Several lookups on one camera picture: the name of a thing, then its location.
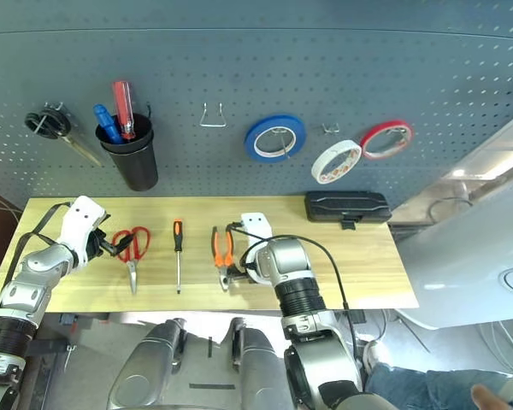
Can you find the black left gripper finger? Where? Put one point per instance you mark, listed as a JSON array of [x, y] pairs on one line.
[[104, 219], [117, 247]]

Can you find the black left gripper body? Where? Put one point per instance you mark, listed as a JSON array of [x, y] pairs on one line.
[[95, 243]]

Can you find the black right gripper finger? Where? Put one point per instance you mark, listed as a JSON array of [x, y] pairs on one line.
[[236, 273]]

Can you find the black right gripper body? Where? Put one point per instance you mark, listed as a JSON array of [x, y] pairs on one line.
[[249, 269]]

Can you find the orange black screwdriver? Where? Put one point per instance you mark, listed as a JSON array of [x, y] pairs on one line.
[[178, 235]]

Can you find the white tape roll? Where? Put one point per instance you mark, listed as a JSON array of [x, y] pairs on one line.
[[317, 171]]

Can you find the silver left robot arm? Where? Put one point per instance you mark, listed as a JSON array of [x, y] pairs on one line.
[[25, 294]]

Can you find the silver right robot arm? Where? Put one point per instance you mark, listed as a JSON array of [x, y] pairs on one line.
[[299, 299]]

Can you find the grey pegboard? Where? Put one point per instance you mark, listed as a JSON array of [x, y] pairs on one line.
[[239, 64]]

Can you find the bystander hand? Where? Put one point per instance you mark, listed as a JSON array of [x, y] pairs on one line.
[[489, 401]]

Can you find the black plastic cup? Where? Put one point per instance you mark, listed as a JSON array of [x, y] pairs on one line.
[[132, 166]]

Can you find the grey robot right leg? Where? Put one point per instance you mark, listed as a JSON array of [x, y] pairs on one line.
[[261, 371]]

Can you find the grey robot leg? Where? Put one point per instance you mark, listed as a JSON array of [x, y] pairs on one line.
[[145, 371], [261, 371]]

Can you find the loose metal hook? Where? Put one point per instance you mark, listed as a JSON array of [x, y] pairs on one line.
[[70, 353]]

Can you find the black tool case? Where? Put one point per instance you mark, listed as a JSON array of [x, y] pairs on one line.
[[346, 207]]

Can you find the metal scissors hook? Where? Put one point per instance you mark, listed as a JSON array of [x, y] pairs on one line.
[[53, 107]]

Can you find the blue tape roll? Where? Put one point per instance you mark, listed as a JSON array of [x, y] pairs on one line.
[[251, 145]]

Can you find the grey robot left leg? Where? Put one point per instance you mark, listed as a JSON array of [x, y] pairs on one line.
[[145, 371]]

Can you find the white mesh shoe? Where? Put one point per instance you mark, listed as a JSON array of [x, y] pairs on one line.
[[373, 352]]

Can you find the double prong metal hook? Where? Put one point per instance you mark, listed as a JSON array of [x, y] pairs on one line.
[[330, 128]]

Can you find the red tape roll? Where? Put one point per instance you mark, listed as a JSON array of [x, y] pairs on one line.
[[385, 125]]

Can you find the bystander blue jeans leg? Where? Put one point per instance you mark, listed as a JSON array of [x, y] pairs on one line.
[[410, 384]]

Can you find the white cabinet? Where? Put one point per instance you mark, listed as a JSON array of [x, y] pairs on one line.
[[474, 239]]

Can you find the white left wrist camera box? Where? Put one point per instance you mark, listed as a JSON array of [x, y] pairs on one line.
[[81, 218]]

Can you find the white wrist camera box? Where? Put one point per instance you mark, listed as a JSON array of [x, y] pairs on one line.
[[81, 218], [256, 224]]

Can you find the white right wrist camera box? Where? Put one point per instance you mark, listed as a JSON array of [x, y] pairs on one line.
[[256, 224]]

